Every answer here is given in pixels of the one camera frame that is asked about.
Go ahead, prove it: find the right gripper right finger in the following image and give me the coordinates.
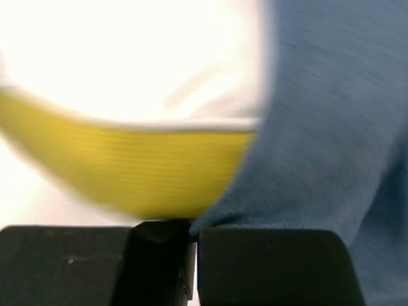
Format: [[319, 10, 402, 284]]
[[197, 228, 365, 306]]

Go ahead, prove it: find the blue pillowcase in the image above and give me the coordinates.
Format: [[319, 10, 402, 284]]
[[190, 1, 407, 305]]

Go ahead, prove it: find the white pillow with yellow edge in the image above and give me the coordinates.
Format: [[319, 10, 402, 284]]
[[1, 1, 275, 224]]

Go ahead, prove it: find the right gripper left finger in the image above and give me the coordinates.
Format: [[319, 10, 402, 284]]
[[1, 220, 196, 306]]

